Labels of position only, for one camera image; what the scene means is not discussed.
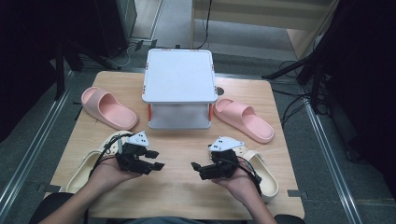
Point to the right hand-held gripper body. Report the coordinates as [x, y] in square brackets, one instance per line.
[225, 165]

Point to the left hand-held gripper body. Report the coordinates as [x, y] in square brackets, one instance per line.
[130, 158]

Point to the cream clog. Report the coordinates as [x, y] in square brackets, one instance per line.
[81, 174]
[268, 182]

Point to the person's right hand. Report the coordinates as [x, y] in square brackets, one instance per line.
[241, 188]

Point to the person's left hand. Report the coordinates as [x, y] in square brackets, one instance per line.
[106, 175]

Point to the pink slipper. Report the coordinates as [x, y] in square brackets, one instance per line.
[106, 107]
[246, 119]

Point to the black tape strip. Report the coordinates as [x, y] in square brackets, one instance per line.
[297, 193]

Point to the person's right leg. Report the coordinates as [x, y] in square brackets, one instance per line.
[289, 219]

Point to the person's leg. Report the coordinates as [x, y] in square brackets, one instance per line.
[49, 207]
[289, 219]

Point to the person's left leg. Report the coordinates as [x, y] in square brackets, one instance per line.
[49, 207]

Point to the black metal stand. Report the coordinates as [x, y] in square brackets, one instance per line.
[60, 68]
[314, 67]

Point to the grey cabinet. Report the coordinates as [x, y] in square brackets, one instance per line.
[127, 17]

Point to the beige wooden cabinet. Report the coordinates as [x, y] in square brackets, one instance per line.
[249, 15]

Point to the metal floor rail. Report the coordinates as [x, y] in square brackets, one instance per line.
[334, 168]
[34, 140]

